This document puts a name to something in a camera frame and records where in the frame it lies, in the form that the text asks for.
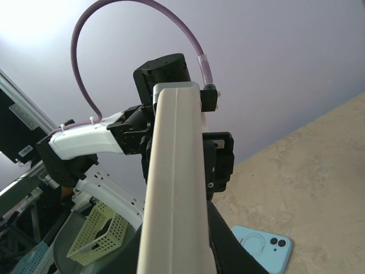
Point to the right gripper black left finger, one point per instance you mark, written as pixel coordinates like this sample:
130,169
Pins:
126,259

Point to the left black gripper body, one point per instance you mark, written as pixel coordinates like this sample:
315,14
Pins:
218,161

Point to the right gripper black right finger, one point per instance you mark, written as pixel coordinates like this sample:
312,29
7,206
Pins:
229,255

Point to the beige phone case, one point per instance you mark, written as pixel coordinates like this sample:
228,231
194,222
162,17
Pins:
175,232

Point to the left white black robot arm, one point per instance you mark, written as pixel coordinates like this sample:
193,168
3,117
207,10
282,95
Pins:
71,153

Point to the blue phone case on table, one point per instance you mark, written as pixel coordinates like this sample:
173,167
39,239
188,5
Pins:
272,251

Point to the yellow perforated plastic basket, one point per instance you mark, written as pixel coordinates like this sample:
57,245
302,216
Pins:
102,232

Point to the grey round bin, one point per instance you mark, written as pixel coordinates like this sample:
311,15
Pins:
63,242

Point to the teal perforated plastic basket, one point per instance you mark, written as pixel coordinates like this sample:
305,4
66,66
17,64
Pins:
38,260

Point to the aluminium rail frame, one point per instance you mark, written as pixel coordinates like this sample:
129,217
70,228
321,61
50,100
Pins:
18,179

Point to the black monitor with bracket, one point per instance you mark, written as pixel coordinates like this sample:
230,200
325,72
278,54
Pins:
19,134

